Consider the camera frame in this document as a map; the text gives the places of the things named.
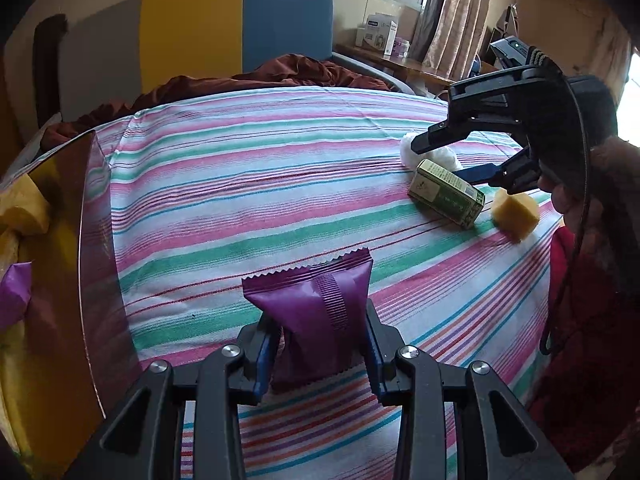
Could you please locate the white carton box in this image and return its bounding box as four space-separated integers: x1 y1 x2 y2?
355 13 400 56

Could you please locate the crumpled white plastic bag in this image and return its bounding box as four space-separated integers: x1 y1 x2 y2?
399 131 463 173

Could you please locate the purple snack packet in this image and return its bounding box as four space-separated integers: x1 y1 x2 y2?
241 247 374 393
0 260 34 331

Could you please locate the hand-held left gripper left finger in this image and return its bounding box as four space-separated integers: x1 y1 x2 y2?
65 310 277 480

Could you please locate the small green gold carton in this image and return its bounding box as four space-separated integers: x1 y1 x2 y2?
407 159 486 230

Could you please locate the striped bed sheet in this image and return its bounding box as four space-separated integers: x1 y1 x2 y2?
80 86 558 480

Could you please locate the brown blanket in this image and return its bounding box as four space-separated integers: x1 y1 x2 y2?
40 54 401 152

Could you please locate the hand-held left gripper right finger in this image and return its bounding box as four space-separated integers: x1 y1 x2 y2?
365 300 576 480

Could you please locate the red clothing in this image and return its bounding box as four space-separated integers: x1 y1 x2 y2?
525 225 640 476

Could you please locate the beige patterned curtain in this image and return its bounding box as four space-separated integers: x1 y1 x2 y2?
410 0 494 79

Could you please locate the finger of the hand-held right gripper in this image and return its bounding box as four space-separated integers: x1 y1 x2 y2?
410 120 481 156
452 158 511 184

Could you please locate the gold cardboard box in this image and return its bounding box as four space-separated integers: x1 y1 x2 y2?
0 129 141 471

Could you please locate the person's right hand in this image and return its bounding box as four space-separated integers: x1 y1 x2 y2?
551 135 640 287

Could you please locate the grey yellow blue headboard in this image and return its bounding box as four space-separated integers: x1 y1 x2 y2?
10 0 416 127

